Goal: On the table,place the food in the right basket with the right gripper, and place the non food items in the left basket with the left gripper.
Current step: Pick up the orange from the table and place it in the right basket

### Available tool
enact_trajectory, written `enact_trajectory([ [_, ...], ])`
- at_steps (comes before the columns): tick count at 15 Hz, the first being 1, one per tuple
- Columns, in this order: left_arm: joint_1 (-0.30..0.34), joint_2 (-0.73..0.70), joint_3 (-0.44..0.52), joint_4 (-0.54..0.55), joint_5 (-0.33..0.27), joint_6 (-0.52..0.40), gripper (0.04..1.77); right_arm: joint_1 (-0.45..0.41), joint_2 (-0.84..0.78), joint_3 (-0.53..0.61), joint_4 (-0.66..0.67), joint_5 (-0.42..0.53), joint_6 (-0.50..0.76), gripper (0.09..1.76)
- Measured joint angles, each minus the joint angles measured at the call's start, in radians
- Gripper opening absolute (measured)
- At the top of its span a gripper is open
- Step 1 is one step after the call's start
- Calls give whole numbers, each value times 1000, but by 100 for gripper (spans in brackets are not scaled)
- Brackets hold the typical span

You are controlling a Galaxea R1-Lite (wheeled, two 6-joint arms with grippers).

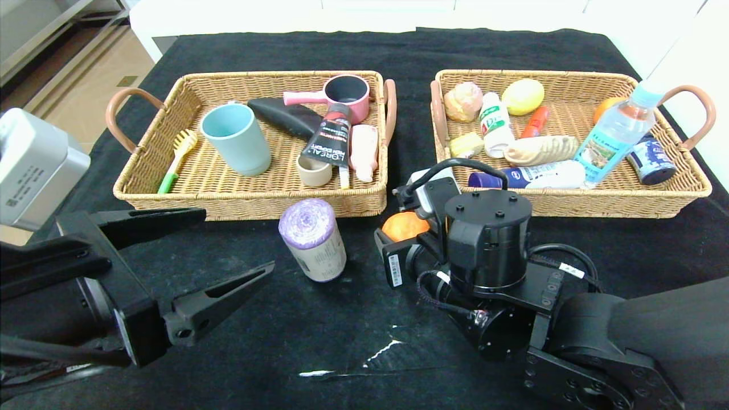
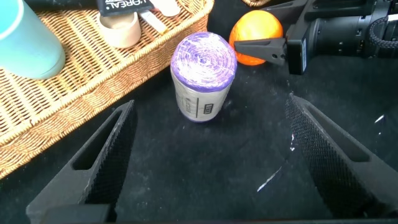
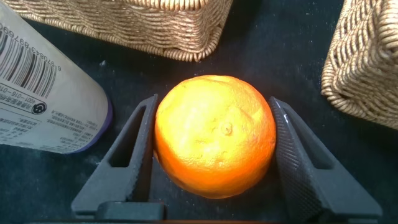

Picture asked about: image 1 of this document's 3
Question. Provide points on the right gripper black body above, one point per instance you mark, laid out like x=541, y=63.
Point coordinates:
x=394, y=269

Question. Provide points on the cream puff bun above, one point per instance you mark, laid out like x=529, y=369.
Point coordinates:
x=462, y=101

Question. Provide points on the black curved pouch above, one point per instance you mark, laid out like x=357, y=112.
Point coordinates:
x=285, y=117

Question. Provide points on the black tablecloth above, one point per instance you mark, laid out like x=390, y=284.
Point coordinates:
x=285, y=341

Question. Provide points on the dark blue jar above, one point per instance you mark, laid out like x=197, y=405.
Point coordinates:
x=655, y=162

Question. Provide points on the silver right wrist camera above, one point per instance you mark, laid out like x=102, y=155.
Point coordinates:
x=426, y=199

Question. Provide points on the white low cabinet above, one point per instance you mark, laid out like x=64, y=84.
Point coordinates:
x=398, y=20

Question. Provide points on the yellow lemon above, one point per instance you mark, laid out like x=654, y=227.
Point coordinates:
x=524, y=97

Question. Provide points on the clear water bottle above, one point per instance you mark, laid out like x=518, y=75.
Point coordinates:
x=612, y=139

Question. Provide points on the yellow cake slice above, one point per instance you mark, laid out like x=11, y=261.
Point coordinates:
x=467, y=147

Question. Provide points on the orange red sausage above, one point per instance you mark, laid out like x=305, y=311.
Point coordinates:
x=535, y=122

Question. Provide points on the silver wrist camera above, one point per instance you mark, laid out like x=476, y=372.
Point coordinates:
x=34, y=171
x=426, y=199

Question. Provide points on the black L'Oreal tube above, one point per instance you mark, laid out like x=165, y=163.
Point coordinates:
x=327, y=145

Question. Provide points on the orange fruit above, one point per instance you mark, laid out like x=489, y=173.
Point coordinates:
x=404, y=226
x=606, y=108

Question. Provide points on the white stick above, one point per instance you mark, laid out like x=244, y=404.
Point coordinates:
x=343, y=177

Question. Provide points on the purple bag roll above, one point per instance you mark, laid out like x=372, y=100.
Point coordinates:
x=316, y=250

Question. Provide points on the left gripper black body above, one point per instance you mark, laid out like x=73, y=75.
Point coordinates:
x=117, y=285

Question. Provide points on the blue and white spray can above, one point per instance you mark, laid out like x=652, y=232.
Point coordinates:
x=541, y=175

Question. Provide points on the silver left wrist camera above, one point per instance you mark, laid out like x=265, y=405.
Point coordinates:
x=34, y=171

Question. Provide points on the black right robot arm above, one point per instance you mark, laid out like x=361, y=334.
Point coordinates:
x=626, y=341

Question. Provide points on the pink toy saucepan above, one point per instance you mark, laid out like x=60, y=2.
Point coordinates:
x=356, y=108

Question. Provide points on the pink and white bottle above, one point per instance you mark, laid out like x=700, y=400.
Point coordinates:
x=364, y=148

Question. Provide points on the clear plastic film piece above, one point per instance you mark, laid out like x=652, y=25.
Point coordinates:
x=383, y=352

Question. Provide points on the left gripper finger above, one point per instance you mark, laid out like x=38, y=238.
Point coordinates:
x=199, y=316
x=148, y=225

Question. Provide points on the small beige cup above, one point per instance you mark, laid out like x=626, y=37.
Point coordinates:
x=313, y=175

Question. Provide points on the teal mug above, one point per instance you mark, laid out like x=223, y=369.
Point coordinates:
x=239, y=148

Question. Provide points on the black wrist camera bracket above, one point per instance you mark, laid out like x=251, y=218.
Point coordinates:
x=51, y=267

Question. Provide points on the striped bread loaf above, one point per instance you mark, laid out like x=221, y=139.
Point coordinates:
x=541, y=151

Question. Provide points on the grey metal shelf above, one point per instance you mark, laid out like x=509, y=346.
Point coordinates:
x=34, y=34

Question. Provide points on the white bottle with green label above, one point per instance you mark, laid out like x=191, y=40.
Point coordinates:
x=497, y=134

